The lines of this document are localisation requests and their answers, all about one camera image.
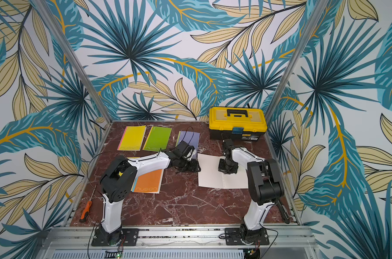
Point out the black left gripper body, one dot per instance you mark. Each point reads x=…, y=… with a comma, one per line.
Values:
x=188, y=165

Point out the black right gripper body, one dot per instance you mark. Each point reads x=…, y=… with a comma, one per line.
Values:
x=227, y=165

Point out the green cover notebook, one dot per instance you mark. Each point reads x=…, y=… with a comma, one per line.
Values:
x=157, y=139

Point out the orange cover notebook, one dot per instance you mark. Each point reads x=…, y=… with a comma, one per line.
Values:
x=148, y=183

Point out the yellow notebook pink spine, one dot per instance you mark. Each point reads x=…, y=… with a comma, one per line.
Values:
x=132, y=138

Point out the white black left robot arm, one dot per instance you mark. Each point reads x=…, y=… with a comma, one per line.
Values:
x=119, y=178

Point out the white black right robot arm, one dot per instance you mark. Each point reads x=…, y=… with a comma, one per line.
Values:
x=264, y=184

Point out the yellow black toolbox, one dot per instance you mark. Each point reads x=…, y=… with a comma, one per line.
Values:
x=236, y=123

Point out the black utility knife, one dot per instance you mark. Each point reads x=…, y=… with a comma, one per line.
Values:
x=283, y=212

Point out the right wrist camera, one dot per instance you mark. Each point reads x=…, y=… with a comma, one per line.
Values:
x=227, y=145

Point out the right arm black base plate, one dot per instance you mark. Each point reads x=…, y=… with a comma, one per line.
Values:
x=231, y=235

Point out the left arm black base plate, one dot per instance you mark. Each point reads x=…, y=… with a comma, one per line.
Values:
x=121, y=237

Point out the orange handled screwdriver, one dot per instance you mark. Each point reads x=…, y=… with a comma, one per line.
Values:
x=86, y=210

